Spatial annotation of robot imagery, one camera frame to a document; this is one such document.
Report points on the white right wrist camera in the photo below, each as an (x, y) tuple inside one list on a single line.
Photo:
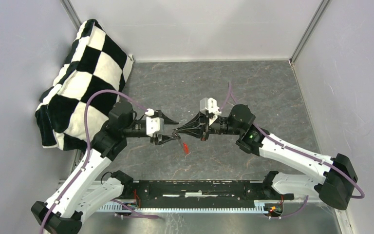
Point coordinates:
[(209, 107)]

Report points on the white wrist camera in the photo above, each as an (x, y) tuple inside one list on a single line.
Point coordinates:
[(209, 107), (154, 124)]

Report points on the black white checkered blanket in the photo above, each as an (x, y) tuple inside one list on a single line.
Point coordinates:
[(76, 106)]

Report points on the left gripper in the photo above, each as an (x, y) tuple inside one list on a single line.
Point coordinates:
[(163, 138)]

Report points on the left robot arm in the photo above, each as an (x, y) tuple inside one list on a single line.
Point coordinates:
[(70, 206)]

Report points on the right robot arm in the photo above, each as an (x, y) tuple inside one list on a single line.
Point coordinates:
[(331, 178)]

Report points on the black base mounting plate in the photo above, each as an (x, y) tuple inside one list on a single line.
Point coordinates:
[(200, 193)]

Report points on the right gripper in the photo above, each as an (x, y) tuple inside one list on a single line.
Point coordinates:
[(194, 127)]

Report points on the white toothed cable duct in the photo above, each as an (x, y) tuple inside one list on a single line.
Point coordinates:
[(113, 207)]

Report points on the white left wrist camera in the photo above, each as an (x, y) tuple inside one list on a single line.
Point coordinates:
[(154, 124)]

